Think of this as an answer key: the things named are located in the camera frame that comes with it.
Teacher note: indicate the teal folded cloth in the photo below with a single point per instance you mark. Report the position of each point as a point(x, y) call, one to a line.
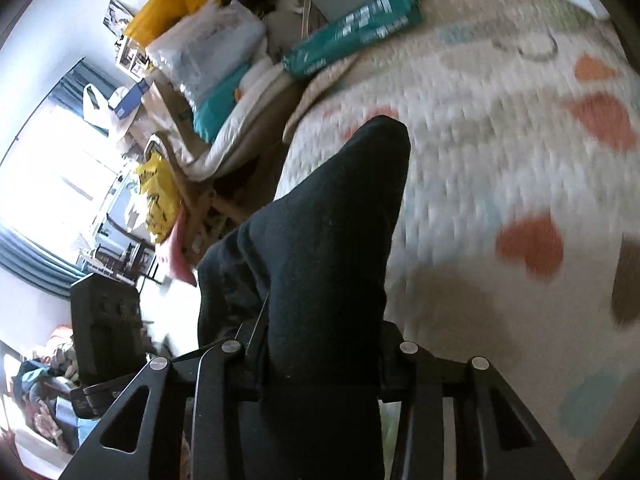
point(209, 117)

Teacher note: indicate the blue curtain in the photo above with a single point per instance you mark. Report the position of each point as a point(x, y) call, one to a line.
point(22, 257)

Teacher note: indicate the teal long cardboard box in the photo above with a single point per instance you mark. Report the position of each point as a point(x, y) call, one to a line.
point(371, 23)

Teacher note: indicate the yellow fabric bag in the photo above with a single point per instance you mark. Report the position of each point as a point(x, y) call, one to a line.
point(158, 16)

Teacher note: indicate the yellow printed plastic bag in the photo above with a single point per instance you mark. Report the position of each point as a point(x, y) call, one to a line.
point(162, 198)

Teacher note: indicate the white folded duvet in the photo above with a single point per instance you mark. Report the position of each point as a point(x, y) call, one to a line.
point(268, 96)

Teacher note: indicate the blue small box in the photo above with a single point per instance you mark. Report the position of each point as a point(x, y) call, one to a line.
point(124, 101)

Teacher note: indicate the black pants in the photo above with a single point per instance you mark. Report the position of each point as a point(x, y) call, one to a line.
point(315, 261)

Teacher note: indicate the brown paper bag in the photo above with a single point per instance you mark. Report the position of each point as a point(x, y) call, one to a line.
point(163, 109)

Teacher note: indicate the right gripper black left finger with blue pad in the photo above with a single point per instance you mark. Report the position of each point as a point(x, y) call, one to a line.
point(214, 393)

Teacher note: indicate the clear plastic bag of clothes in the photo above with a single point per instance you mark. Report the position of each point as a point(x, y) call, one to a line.
point(204, 48)

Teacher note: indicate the white shelf unit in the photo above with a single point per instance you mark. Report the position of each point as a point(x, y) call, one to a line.
point(131, 59)

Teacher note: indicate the heart patterned quilted bedspread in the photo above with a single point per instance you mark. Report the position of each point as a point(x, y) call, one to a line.
point(518, 237)

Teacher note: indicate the white plastic bag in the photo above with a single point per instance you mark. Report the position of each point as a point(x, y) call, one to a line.
point(95, 108)

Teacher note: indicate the wooden chair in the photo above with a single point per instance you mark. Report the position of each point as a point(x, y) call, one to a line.
point(208, 215)

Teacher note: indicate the pink cloth on chair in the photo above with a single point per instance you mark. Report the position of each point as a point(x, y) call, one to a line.
point(178, 268)

